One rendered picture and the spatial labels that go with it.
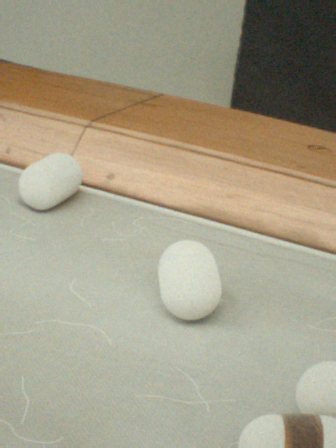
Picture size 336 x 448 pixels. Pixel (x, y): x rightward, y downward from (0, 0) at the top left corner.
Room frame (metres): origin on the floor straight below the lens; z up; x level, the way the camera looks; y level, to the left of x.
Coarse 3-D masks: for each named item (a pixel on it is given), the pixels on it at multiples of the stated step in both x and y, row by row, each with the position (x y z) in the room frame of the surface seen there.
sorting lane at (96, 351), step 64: (0, 192) 0.37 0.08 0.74; (0, 256) 0.31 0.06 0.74; (64, 256) 0.31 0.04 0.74; (128, 256) 0.32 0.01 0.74; (256, 256) 0.33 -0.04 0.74; (320, 256) 0.34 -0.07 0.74; (0, 320) 0.25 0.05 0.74; (64, 320) 0.26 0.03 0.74; (128, 320) 0.27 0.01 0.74; (192, 320) 0.27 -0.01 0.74; (256, 320) 0.28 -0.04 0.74; (320, 320) 0.28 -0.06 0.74; (0, 384) 0.22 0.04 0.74; (64, 384) 0.22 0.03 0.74; (128, 384) 0.23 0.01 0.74; (192, 384) 0.23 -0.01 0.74; (256, 384) 0.23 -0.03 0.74
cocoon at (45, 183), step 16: (48, 160) 0.37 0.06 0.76; (64, 160) 0.37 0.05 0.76; (32, 176) 0.35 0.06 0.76; (48, 176) 0.35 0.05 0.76; (64, 176) 0.36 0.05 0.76; (80, 176) 0.37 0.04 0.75; (32, 192) 0.35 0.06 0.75; (48, 192) 0.35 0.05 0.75; (64, 192) 0.36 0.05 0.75; (48, 208) 0.36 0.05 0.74
